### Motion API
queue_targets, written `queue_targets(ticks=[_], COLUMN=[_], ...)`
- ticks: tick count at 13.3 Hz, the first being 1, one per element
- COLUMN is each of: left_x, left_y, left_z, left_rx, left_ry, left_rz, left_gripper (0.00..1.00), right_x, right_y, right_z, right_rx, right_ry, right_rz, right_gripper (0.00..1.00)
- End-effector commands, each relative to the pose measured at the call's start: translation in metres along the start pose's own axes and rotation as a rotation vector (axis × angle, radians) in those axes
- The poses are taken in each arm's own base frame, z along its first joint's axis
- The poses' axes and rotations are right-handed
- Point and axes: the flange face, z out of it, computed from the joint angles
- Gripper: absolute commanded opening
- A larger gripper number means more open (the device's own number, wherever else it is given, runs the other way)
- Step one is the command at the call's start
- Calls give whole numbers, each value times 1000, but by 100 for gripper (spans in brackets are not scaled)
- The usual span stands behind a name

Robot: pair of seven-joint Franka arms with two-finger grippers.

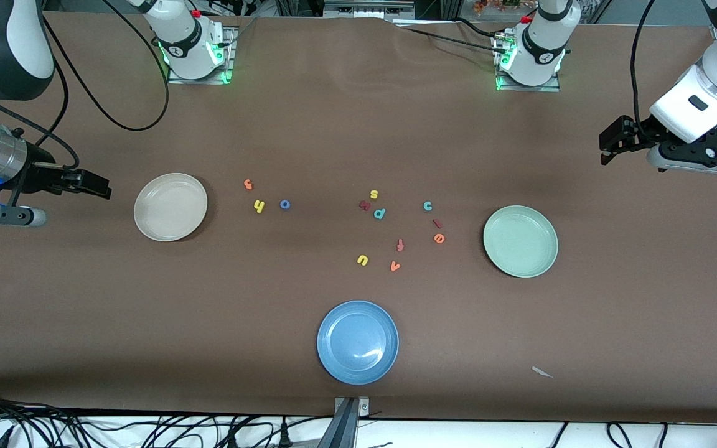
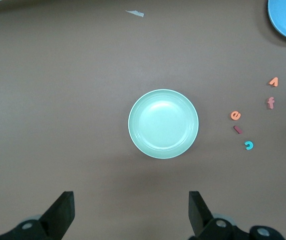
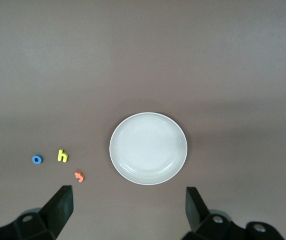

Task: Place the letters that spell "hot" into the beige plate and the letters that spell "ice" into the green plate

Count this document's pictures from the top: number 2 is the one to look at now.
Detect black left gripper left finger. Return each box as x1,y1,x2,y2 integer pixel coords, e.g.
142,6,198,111
0,191,75,240

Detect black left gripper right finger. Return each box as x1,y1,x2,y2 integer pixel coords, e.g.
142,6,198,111
188,191,286,240

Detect green plate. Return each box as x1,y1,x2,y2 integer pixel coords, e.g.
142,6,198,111
128,88,199,160

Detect white tape scrap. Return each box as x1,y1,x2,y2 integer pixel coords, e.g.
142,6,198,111
125,9,145,18

